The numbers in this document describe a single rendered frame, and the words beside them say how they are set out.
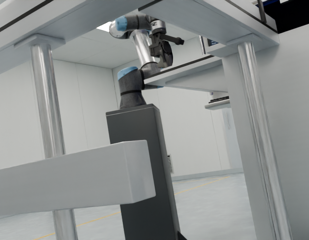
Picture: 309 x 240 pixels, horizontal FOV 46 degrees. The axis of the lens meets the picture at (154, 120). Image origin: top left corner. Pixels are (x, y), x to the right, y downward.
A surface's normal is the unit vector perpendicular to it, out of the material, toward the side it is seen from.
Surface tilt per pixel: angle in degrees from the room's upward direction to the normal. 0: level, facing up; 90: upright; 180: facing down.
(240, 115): 90
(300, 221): 90
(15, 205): 90
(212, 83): 90
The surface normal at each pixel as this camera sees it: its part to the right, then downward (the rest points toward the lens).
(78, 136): 0.80, -0.20
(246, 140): -0.58, 0.00
